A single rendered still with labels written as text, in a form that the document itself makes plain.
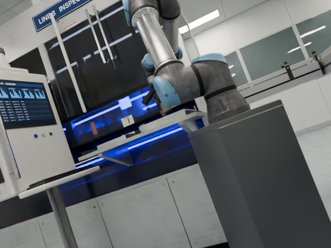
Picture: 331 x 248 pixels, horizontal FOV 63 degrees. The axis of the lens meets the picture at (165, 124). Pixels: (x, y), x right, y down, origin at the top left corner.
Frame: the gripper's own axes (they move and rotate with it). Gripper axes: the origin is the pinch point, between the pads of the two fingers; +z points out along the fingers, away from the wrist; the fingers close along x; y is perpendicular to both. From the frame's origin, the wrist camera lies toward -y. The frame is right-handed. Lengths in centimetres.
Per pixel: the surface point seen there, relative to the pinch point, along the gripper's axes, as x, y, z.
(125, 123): 17.7, -32.6, -7.5
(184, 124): -15.1, 13.1, 9.1
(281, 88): 29, 68, 8
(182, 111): -19.6, 15.6, 3.3
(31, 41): 18, -82, -92
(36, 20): 18, -72, -104
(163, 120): -19.5, 4.6, 3.6
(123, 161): 5.4, -36.8, 16.5
